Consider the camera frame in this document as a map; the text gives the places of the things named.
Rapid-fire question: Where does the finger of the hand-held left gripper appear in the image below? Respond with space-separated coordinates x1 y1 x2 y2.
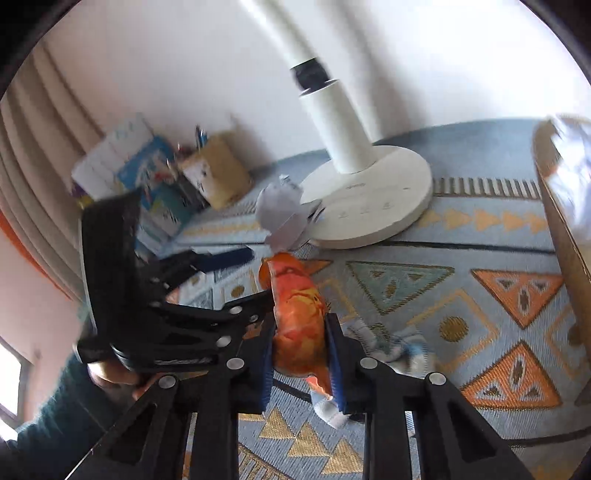
148 290 277 370
139 246 256 291

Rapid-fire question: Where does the person's left forearm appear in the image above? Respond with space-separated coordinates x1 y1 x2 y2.
0 355 139 480

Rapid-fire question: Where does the person's left hand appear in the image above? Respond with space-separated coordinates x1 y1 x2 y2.
87 357 161 401

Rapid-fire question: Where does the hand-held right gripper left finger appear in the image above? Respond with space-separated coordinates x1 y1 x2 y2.
65 318 279 480

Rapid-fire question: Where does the stack of children's books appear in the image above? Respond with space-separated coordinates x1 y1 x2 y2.
69 113 195 250

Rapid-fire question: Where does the beige curtain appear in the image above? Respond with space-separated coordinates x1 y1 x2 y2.
0 44 100 301

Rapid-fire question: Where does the crumpled white paper ball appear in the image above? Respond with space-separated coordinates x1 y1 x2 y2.
255 174 324 252

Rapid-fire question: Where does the window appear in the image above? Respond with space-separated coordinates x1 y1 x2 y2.
0 336 34 432

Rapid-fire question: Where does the cardboard pen holder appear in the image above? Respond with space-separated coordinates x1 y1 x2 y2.
178 124 254 210

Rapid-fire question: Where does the gold ribbed bowl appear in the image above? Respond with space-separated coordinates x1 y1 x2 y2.
531 113 591 352

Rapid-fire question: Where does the orange fabric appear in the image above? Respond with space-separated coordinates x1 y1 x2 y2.
0 210 75 301

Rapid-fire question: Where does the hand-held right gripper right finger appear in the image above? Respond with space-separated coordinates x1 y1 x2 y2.
323 313 539 480

